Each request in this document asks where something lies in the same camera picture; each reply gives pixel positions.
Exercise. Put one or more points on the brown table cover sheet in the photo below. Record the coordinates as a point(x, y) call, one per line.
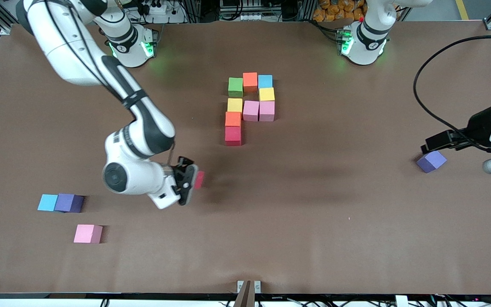
point(245, 238)

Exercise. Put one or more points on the purple foam block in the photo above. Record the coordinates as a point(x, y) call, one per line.
point(432, 161)
point(68, 202)

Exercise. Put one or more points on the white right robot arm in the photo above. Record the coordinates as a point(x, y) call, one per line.
point(134, 170)

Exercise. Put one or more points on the red foam block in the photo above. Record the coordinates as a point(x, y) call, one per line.
point(233, 136)
point(199, 180)

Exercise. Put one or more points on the aluminium equipment rack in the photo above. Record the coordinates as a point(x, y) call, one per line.
point(245, 8)

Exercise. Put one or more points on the green foam block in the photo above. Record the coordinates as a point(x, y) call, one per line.
point(235, 86)

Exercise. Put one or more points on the light blue foam block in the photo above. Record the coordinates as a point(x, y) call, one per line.
point(47, 203)
point(264, 81)

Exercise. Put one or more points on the pile of orange objects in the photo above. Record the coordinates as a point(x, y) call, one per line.
point(335, 10)

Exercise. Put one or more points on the yellow foam block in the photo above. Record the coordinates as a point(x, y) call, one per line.
point(235, 105)
point(266, 94)

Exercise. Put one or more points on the orange foam block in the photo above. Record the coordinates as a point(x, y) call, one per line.
point(249, 82)
point(233, 119)

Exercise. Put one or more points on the small white box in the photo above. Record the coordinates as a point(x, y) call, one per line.
point(401, 302)

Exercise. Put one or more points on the pink foam block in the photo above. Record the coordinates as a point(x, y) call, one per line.
point(267, 111)
point(250, 110)
point(87, 233)

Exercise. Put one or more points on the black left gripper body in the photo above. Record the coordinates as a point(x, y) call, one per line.
point(478, 125)

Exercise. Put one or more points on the small metal bracket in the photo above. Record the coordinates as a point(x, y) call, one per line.
point(240, 286)

